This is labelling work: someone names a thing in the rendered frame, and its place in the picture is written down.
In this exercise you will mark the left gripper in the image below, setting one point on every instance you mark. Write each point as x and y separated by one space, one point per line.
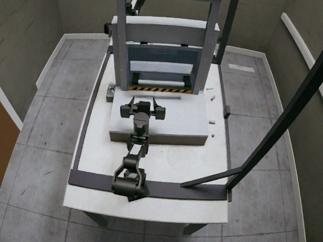
158 112

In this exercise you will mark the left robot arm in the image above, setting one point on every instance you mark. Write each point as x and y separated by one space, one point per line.
137 149

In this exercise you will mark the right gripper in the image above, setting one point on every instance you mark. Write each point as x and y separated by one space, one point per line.
106 30

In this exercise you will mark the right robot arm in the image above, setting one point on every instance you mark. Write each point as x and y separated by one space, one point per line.
135 4

